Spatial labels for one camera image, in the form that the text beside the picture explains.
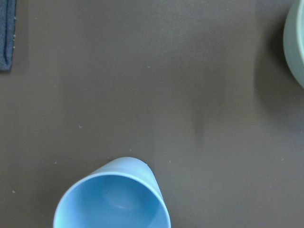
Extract dark grey folded cloth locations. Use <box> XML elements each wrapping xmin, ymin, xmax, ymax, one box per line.
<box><xmin>0</xmin><ymin>0</ymin><xmax>17</xmax><ymax>71</ymax></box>

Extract green ceramic bowl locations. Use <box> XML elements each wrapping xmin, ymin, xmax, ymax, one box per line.
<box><xmin>283</xmin><ymin>0</ymin><xmax>304</xmax><ymax>86</ymax></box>

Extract blue plastic cup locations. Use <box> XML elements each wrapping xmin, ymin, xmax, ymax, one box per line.
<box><xmin>53</xmin><ymin>157</ymin><xmax>171</xmax><ymax>228</ymax></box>

